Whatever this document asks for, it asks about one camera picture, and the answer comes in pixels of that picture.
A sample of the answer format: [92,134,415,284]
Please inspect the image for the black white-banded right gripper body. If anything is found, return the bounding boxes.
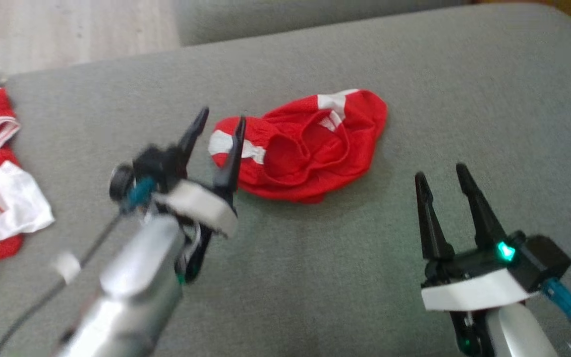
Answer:
[421,232,539,357]

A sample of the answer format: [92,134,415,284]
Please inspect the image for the black white-banded left gripper body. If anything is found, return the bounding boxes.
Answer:
[134,146,239,283]

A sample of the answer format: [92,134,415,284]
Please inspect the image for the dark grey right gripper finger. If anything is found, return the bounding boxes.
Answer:
[414,172,456,262]
[456,163,509,251]

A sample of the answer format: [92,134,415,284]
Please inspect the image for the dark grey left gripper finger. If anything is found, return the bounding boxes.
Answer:
[169,107,210,177]
[213,116,246,194]

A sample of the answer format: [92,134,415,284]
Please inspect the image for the red shorts with white patches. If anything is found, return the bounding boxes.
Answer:
[208,88,388,204]

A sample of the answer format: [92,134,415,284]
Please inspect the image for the grey fabric ottoman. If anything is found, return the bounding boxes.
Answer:
[0,2,571,357]

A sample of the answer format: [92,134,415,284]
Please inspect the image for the yellow and grey sofa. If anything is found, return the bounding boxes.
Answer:
[174,0,571,55]

